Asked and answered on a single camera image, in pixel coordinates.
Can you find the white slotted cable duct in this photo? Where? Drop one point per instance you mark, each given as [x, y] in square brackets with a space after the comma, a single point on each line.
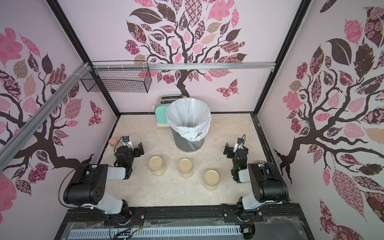
[154, 233]

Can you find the grey trash bin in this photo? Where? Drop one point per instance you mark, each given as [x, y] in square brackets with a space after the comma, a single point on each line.
[186, 145]

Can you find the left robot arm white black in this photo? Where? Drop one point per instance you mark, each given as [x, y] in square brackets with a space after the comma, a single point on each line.
[87, 187]

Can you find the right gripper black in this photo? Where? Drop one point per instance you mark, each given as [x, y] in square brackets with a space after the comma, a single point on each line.
[229, 150]

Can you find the aluminium rail left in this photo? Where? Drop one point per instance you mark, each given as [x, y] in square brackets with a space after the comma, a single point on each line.
[9, 151]

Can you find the white trash bag liner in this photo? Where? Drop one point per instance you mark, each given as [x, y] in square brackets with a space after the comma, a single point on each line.
[190, 118]

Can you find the aluminium rail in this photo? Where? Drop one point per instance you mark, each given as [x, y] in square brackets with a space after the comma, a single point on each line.
[186, 66]
[9, 151]

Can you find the aluminium rail back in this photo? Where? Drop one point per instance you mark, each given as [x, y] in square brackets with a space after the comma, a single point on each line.
[186, 66]

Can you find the small jar pink lid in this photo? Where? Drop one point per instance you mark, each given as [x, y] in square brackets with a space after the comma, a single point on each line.
[113, 142]

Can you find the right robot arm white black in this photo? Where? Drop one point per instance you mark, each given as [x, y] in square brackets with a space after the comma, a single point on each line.
[268, 186]

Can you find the glass jar tan lid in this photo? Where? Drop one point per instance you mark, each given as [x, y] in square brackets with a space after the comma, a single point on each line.
[157, 166]
[185, 167]
[211, 180]

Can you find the black wire basket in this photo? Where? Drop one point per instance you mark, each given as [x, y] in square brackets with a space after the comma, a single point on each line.
[119, 76]

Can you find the mint green toaster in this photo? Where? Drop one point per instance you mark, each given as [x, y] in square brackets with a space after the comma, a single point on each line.
[161, 107]

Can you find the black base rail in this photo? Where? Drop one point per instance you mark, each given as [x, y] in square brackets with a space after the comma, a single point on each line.
[277, 222]

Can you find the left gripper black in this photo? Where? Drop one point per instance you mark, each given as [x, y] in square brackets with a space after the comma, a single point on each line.
[137, 150]

